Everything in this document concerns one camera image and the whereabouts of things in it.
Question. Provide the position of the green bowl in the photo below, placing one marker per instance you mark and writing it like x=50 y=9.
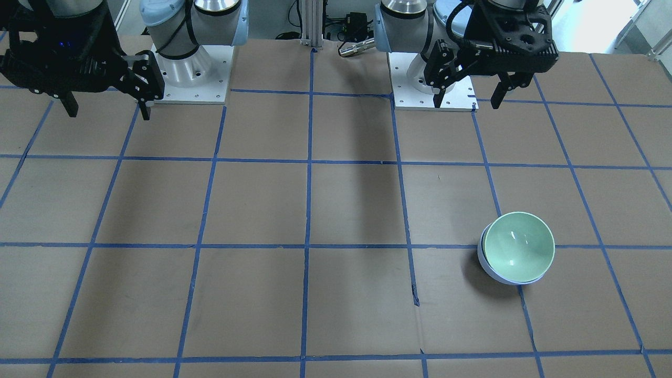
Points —
x=520 y=246

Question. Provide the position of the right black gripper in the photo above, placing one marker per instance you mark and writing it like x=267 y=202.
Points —
x=106 y=51

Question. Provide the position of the blue bowl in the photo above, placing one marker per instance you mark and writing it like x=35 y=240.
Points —
x=485 y=265

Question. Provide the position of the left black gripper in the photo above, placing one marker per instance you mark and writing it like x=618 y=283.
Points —
x=469 y=32

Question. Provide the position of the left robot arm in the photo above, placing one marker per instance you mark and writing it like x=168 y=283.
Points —
x=404 y=30

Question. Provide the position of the aluminium frame post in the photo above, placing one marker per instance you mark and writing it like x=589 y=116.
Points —
x=312 y=21

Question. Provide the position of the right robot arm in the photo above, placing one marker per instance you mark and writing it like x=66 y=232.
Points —
x=179 y=28

